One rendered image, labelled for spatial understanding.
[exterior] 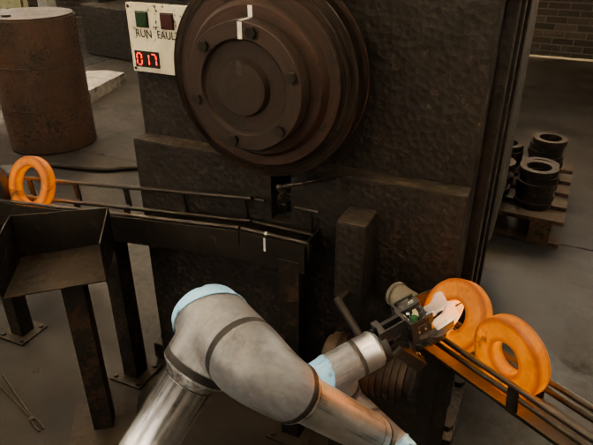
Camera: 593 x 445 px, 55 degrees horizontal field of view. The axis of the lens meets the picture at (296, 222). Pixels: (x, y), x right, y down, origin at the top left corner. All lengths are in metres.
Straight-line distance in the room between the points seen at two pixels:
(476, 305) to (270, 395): 0.54
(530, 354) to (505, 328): 0.06
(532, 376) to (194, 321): 0.60
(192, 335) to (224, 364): 0.09
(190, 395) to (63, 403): 1.26
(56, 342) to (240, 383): 1.65
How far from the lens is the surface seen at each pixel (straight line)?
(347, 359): 1.12
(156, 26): 1.63
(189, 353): 0.90
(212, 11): 1.35
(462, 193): 1.39
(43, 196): 2.02
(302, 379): 0.84
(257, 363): 0.81
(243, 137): 1.30
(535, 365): 1.10
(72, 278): 1.62
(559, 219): 3.04
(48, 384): 2.24
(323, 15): 1.24
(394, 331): 1.15
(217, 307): 0.88
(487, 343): 1.16
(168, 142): 1.68
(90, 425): 2.04
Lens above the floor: 1.45
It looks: 28 degrees down
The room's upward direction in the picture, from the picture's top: straight up
